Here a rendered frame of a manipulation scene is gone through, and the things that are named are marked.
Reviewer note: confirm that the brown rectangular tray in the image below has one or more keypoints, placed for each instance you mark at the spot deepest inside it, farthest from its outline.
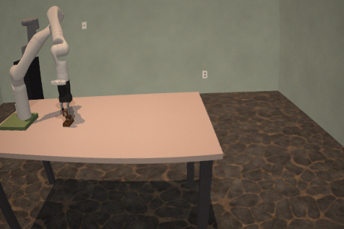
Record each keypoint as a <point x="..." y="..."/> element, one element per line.
<point x="68" y="124"/>

